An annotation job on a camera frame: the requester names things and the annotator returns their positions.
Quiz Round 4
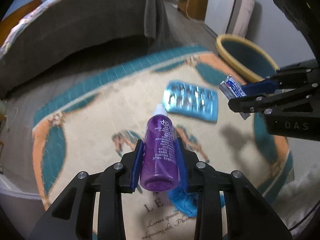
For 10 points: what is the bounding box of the small blue white packet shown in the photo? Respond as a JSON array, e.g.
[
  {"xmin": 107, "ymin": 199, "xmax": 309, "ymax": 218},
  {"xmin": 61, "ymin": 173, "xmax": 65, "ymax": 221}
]
[{"xmin": 219, "ymin": 75, "xmax": 251, "ymax": 120}]

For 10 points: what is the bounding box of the blue paper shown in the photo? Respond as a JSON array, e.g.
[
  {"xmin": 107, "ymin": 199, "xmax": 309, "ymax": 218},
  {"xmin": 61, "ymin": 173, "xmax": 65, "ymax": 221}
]
[{"xmin": 166, "ymin": 187, "xmax": 226, "ymax": 218}]

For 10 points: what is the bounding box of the blue pill blister pack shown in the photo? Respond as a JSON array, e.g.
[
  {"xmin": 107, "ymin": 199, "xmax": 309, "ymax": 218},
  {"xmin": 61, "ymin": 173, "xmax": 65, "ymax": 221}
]
[{"xmin": 163, "ymin": 80, "xmax": 219, "ymax": 123}]

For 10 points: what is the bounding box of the purple plastic bottle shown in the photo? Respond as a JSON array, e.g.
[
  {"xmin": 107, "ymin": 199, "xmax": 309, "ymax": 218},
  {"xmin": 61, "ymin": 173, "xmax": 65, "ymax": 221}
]
[{"xmin": 140, "ymin": 104, "xmax": 180, "ymax": 192}]

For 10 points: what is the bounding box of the yellow teal trash bin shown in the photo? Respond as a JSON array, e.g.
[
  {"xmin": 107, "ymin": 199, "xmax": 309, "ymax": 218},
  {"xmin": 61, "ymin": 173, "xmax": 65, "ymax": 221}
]
[{"xmin": 215, "ymin": 34, "xmax": 278, "ymax": 83}]

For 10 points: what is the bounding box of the white grey cabinet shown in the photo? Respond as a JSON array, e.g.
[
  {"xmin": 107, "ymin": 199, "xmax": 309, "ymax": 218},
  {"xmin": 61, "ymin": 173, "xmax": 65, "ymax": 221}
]
[{"xmin": 204, "ymin": 0, "xmax": 255, "ymax": 37}]

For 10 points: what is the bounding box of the bed with grey cover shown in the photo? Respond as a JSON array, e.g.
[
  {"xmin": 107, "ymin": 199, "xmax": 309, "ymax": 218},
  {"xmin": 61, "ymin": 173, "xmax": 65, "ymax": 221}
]
[{"xmin": 1, "ymin": 0, "xmax": 175, "ymax": 96}]

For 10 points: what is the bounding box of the light blue floral quilt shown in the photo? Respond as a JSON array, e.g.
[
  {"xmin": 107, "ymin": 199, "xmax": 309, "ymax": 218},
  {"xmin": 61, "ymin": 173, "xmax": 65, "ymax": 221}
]
[{"xmin": 0, "ymin": 0, "xmax": 101, "ymax": 55}]

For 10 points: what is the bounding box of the wooden headboard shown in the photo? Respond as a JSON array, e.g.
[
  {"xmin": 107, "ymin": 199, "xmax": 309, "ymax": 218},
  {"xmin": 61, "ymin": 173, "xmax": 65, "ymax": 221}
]
[{"xmin": 0, "ymin": 0, "xmax": 42, "ymax": 46}]

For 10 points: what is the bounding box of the white charger cable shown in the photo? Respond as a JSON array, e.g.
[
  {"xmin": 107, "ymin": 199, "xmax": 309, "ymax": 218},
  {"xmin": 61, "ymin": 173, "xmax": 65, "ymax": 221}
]
[{"xmin": 184, "ymin": 0, "xmax": 201, "ymax": 20}]

